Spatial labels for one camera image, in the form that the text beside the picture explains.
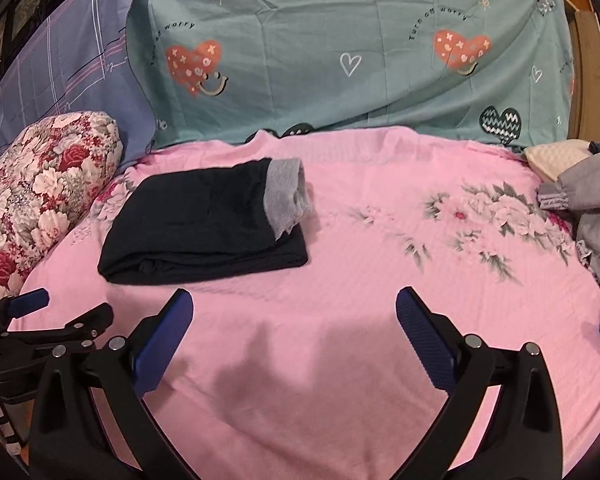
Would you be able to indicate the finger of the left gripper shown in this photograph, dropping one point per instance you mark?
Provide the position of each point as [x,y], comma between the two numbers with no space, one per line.
[28,303]

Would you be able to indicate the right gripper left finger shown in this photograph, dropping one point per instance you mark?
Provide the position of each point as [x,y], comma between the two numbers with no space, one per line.
[67,439]

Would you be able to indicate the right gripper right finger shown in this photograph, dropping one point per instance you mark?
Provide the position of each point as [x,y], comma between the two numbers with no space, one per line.
[522,440]

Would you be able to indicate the dark navy pants grey waistband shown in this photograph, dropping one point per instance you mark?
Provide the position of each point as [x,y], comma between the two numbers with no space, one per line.
[206,224]

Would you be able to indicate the red floral quilt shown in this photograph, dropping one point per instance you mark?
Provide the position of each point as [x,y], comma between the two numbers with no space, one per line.
[49,177]

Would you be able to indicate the pink floral bed sheet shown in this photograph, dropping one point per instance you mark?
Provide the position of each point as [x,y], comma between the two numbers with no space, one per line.
[306,373]

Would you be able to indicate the grey garment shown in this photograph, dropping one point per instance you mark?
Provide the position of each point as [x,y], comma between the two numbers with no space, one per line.
[577,190]

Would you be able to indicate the blue plaid pillow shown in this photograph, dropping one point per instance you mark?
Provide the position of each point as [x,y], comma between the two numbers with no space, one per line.
[78,60]

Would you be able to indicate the cream quilted pillow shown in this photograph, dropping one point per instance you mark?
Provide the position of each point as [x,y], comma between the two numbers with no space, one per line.
[550,160]

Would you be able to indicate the teal heart print sheet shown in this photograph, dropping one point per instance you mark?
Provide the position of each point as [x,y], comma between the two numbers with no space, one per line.
[492,71]

